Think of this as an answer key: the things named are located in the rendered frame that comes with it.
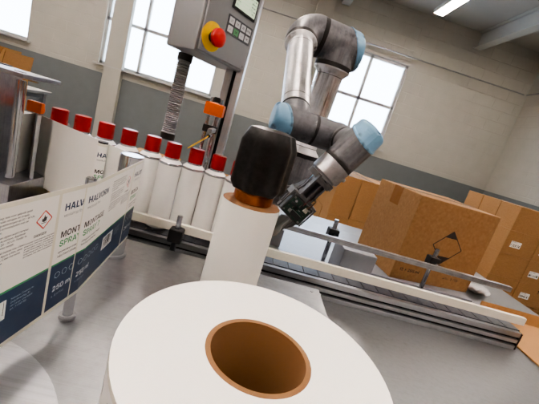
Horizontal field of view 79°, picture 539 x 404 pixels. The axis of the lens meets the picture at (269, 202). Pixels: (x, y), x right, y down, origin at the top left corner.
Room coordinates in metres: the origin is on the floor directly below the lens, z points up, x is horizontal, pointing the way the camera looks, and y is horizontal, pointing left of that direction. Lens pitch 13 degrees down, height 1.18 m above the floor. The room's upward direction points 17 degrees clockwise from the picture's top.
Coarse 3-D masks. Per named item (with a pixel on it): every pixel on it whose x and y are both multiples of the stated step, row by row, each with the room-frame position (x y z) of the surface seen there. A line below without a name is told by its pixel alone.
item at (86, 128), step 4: (76, 116) 0.70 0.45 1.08; (80, 116) 0.70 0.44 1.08; (84, 116) 0.71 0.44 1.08; (88, 116) 0.73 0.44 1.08; (76, 120) 0.70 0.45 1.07; (80, 120) 0.70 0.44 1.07; (84, 120) 0.71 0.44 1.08; (88, 120) 0.71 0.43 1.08; (76, 124) 0.70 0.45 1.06; (80, 124) 0.70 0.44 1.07; (84, 124) 0.71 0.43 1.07; (88, 124) 0.72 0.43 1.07; (76, 128) 0.70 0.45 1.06; (80, 128) 0.71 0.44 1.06; (84, 128) 0.71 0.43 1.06; (88, 128) 0.72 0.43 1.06; (84, 132) 0.71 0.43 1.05; (88, 132) 0.72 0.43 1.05
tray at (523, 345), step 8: (480, 304) 0.95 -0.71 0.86; (488, 304) 0.95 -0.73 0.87; (512, 312) 0.96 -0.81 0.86; (520, 312) 0.96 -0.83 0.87; (528, 320) 0.97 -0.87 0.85; (536, 320) 0.97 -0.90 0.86; (520, 328) 0.92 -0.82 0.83; (528, 328) 0.94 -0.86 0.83; (536, 328) 0.96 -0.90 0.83; (528, 336) 0.88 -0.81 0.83; (536, 336) 0.90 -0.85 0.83; (520, 344) 0.81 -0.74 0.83; (528, 344) 0.82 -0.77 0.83; (536, 344) 0.84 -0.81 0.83; (528, 352) 0.78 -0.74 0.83; (536, 352) 0.79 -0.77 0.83; (536, 360) 0.74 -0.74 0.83
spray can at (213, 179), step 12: (216, 156) 0.74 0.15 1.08; (216, 168) 0.74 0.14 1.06; (204, 180) 0.74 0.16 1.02; (216, 180) 0.73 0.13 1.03; (204, 192) 0.73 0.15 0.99; (216, 192) 0.74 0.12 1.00; (204, 204) 0.73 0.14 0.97; (216, 204) 0.74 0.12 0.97; (204, 216) 0.73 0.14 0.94; (204, 228) 0.73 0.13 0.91
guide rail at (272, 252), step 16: (160, 224) 0.70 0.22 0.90; (272, 256) 0.72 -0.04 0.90; (288, 256) 0.73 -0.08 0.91; (336, 272) 0.74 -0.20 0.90; (352, 272) 0.74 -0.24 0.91; (384, 288) 0.75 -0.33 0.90; (400, 288) 0.75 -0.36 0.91; (416, 288) 0.76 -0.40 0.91; (448, 304) 0.76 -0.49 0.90; (464, 304) 0.77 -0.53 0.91; (512, 320) 0.78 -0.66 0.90
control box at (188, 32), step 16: (176, 0) 0.77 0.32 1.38; (192, 0) 0.75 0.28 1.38; (208, 0) 0.74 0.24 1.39; (224, 0) 0.77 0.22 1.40; (176, 16) 0.77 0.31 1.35; (192, 16) 0.74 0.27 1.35; (208, 16) 0.74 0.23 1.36; (224, 16) 0.78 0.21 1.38; (240, 16) 0.82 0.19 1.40; (256, 16) 0.87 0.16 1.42; (176, 32) 0.76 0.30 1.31; (192, 32) 0.74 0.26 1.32; (208, 32) 0.75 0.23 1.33; (176, 48) 0.79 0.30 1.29; (192, 48) 0.73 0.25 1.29; (208, 48) 0.75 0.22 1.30; (224, 48) 0.80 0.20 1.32; (240, 48) 0.84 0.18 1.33; (224, 64) 0.82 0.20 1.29; (240, 64) 0.85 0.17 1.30
